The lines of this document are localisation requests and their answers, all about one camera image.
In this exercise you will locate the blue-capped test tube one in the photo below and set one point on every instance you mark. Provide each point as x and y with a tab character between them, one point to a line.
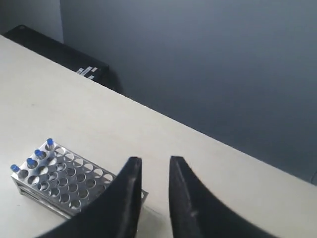
31	163

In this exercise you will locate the blue-capped tube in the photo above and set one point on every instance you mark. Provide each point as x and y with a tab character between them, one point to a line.
39	154
50	144

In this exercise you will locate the blue-capped test tube three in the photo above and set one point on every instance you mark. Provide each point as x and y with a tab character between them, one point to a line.
15	170

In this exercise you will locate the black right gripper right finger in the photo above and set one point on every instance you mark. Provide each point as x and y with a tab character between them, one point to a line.
195	212

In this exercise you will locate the stainless steel test tube rack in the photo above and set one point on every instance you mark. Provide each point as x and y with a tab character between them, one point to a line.
63	181

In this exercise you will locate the black box behind table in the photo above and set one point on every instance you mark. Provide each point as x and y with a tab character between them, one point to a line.
66	56

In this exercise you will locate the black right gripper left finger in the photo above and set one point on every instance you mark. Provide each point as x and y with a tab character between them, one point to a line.
114	214

